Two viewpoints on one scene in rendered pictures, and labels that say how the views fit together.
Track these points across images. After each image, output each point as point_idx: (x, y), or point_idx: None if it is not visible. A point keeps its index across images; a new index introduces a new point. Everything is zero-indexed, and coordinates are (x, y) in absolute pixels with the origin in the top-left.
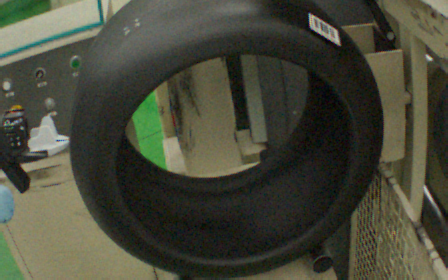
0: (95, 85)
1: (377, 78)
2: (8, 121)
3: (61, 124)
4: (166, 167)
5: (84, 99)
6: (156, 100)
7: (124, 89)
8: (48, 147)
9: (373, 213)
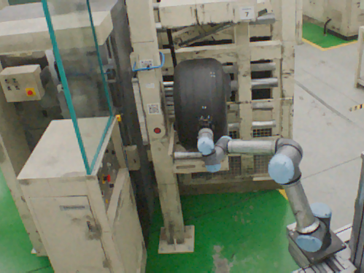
0: (219, 90)
1: None
2: (206, 120)
3: (111, 173)
4: None
5: (219, 96)
6: (21, 195)
7: (224, 87)
8: (210, 122)
9: None
